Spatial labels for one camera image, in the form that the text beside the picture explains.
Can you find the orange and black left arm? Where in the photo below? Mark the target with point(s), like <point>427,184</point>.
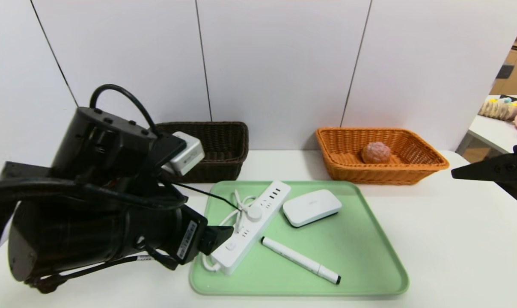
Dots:
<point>96,141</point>

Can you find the orange wicker basket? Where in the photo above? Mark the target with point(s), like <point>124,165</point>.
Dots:
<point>412,169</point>

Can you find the white background table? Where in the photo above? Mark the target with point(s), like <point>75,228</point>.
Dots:
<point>494,130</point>

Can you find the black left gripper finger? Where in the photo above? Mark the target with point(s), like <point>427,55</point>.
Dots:
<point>218,237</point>

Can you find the dark brown wicker basket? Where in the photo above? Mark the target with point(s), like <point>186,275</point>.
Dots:
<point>224,145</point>

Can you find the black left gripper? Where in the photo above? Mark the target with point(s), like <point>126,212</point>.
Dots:
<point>91,235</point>

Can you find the white rounded plastic box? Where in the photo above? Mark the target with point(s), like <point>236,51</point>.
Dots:
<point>312,207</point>

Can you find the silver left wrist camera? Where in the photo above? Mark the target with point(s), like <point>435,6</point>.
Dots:
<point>185,156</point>

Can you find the light green plastic tray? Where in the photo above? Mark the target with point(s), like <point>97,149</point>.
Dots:
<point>352,248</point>

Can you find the tan plush toy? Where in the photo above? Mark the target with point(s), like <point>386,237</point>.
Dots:
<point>498,111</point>

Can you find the white marker pen black tip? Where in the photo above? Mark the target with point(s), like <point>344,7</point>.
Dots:
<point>297,259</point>

